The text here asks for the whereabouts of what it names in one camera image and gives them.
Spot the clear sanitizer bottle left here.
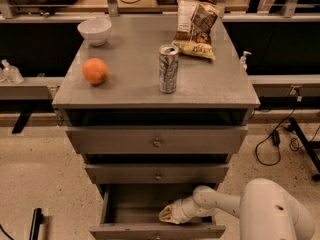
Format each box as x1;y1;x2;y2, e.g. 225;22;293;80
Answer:
1;59;24;84

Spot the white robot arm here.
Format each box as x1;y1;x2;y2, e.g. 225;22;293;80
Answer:
159;178;315;240

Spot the brown chip bag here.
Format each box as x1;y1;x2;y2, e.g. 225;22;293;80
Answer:
172;0;221;60

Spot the black floor cable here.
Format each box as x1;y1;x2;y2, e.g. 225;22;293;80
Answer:
254;97;320;167

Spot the grey bottom drawer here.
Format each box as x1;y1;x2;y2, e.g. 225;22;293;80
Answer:
90;184;225;240

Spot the grey middle drawer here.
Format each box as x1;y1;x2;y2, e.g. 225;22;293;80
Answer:
85;164;228;184

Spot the black stand leg right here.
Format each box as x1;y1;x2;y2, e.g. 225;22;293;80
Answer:
289;117;320;182

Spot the white bowl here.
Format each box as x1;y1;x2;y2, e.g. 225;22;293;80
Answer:
77;18;112;46

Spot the black bar on floor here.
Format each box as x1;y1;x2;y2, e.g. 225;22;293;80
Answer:
29;208;43;240

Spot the orange fruit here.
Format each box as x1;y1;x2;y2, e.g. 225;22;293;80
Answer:
82;58;109;85

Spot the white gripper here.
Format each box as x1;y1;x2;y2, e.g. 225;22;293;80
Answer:
158;197;195;225

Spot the white pump bottle right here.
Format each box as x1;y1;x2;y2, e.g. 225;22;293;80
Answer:
240;51;252;71

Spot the grey top drawer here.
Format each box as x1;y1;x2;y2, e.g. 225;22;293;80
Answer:
66;126;248;154

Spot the grey drawer cabinet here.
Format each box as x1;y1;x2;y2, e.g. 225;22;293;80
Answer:
51;14;261;202

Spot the grey drawer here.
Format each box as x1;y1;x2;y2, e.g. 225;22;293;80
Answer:
85;164;228;184
90;184;225;240
66;126;248;154

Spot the silver drink can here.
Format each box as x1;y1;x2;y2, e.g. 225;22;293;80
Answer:
159;44;179;94

